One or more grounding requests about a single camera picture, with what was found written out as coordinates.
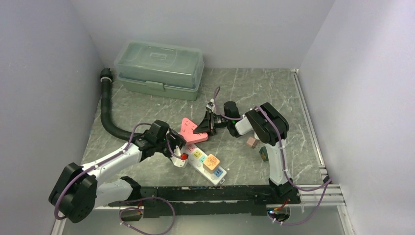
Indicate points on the dark green cube adapter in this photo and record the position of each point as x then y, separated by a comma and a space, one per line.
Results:
264, 154

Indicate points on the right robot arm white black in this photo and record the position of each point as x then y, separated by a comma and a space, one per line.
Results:
269, 127

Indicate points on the pink triangular power strip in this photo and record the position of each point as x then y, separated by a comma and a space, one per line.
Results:
186, 130

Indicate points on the white multicolour power strip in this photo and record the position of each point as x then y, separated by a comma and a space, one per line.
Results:
195, 157

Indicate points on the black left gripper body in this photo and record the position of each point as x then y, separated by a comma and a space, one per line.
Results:
171, 142

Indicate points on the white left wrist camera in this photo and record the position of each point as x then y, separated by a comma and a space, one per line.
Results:
176, 158

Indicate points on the tan cube plug adapter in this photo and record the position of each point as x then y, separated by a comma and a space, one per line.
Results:
211, 163

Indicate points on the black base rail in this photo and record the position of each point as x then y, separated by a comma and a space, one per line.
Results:
211, 200

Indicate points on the aluminium frame rail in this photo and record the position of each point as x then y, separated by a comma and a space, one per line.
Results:
326, 194

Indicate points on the small pink cube adapter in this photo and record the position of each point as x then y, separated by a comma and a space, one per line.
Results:
252, 142

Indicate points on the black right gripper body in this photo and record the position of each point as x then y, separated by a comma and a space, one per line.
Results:
219, 122

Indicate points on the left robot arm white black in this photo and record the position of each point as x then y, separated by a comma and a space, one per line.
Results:
81, 188

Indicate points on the translucent green plastic box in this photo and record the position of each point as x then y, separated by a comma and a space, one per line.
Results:
160, 69

